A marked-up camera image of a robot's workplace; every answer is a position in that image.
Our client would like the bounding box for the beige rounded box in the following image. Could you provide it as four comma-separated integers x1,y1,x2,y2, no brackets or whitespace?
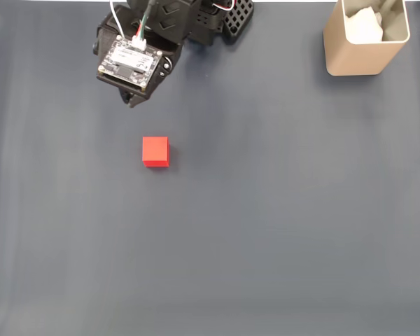
322,0,412,77

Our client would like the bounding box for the coloured wire bundle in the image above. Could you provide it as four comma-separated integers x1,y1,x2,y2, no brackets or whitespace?
132,0,159,50

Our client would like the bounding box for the red cube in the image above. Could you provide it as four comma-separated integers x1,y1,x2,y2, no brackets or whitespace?
141,136,171,168

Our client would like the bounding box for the crumpled white paper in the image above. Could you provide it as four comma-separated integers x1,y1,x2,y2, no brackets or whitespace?
344,6,386,45

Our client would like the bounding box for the white cable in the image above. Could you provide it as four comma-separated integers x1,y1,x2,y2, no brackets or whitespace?
109,0,126,38

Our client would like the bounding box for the camera circuit board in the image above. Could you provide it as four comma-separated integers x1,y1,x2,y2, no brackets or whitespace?
97,34,165,94

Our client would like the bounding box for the dark blue-grey mat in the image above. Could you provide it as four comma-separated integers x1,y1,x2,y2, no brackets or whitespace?
0,1,420,336

